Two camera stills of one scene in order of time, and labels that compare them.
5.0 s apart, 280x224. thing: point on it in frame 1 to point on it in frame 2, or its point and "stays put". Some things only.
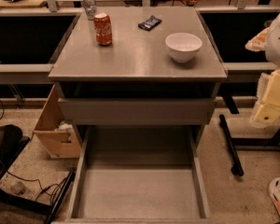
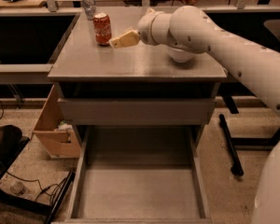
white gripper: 278,43 to 145,27
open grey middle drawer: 138,175 stays put
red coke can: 103,28 stays put
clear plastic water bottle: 90,2 stays put
